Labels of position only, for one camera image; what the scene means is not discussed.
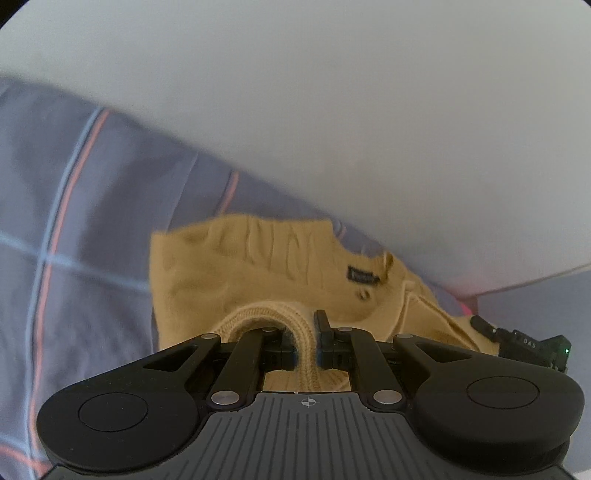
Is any blue plaid bed sheet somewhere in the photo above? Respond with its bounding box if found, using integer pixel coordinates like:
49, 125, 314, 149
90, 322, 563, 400
0, 76, 393, 480

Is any pink cloth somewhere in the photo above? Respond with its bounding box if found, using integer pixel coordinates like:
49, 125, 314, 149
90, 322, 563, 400
450, 284, 478, 317

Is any yellow cable-knit cardigan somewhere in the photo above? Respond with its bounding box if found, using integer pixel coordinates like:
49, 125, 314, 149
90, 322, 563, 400
150, 216, 502, 394

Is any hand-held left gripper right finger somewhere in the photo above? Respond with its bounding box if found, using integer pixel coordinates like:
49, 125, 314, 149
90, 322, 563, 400
313, 310, 468, 409

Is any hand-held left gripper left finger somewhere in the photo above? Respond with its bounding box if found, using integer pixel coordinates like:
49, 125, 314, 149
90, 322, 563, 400
142, 325, 297, 409

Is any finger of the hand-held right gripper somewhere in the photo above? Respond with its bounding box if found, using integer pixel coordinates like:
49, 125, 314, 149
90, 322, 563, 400
470, 316, 503, 343

